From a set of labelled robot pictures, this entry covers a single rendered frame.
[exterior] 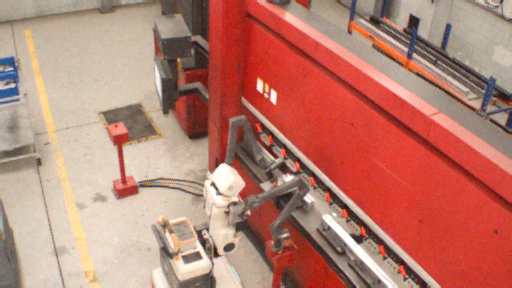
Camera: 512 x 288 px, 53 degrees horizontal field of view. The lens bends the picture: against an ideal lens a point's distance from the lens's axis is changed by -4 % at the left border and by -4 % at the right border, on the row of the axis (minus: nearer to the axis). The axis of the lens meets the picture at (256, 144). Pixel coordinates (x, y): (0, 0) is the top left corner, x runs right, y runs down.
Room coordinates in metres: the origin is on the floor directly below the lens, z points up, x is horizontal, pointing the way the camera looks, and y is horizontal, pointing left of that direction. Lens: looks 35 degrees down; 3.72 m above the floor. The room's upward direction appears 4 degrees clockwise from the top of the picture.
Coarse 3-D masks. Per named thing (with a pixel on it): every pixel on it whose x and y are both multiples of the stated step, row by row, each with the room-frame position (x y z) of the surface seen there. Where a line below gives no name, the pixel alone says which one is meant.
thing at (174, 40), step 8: (160, 16) 4.39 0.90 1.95; (168, 16) 4.39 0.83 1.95; (176, 16) 4.41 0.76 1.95; (160, 24) 4.21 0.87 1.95; (168, 24) 4.22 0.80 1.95; (176, 24) 4.22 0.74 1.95; (184, 24) 4.23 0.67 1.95; (160, 32) 4.04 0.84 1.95; (168, 32) 4.05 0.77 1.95; (176, 32) 4.06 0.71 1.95; (184, 32) 4.06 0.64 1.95; (160, 40) 4.02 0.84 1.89; (168, 40) 3.94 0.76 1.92; (176, 40) 3.96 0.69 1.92; (184, 40) 3.99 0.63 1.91; (160, 48) 4.04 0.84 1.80; (168, 48) 3.94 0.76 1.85; (176, 48) 3.96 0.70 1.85; (184, 48) 3.98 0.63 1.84; (168, 56) 3.94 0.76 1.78; (176, 56) 3.96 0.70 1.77; (184, 56) 3.99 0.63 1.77; (176, 64) 4.36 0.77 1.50; (176, 72) 4.36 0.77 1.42; (176, 80) 4.35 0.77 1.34; (176, 88) 4.36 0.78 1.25; (176, 96) 4.35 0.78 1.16
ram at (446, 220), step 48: (288, 48) 3.56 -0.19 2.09; (288, 96) 3.50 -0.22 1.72; (336, 96) 3.05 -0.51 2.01; (288, 144) 3.45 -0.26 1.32; (336, 144) 2.98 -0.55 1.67; (384, 144) 2.63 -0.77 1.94; (336, 192) 2.91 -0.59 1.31; (384, 192) 2.55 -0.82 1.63; (432, 192) 2.26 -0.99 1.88; (480, 192) 2.03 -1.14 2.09; (384, 240) 2.46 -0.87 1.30; (432, 240) 2.18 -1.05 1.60; (480, 240) 1.94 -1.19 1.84
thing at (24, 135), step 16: (16, 96) 4.56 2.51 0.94; (0, 112) 5.18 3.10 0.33; (16, 112) 5.20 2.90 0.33; (0, 128) 4.84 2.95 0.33; (16, 128) 4.86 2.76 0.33; (32, 128) 4.59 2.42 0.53; (0, 144) 4.53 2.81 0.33; (16, 144) 4.55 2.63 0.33; (32, 144) 4.58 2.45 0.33; (0, 160) 4.41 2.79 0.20
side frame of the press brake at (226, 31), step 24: (216, 0) 4.09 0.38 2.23; (240, 0) 4.08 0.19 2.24; (216, 24) 4.08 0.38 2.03; (240, 24) 4.08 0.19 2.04; (216, 48) 4.08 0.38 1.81; (240, 48) 4.08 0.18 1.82; (216, 72) 4.07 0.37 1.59; (240, 72) 4.09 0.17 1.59; (216, 96) 4.07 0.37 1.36; (240, 96) 4.09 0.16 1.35; (216, 120) 4.06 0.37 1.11; (216, 144) 4.05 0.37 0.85; (264, 144) 4.25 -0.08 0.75; (216, 168) 4.05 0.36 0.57
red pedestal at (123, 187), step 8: (112, 128) 4.29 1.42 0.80; (120, 128) 4.30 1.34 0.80; (112, 136) 4.17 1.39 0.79; (120, 136) 4.20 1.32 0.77; (128, 136) 4.24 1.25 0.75; (120, 144) 4.27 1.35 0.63; (120, 152) 4.26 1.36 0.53; (120, 160) 4.26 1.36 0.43; (120, 168) 4.26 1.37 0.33; (120, 176) 4.28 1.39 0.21; (128, 176) 4.40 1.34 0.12; (120, 184) 4.25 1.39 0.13; (128, 184) 4.26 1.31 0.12; (136, 184) 4.27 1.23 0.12; (112, 192) 4.25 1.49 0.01; (120, 192) 4.18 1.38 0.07; (128, 192) 4.22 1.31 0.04; (136, 192) 4.27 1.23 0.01
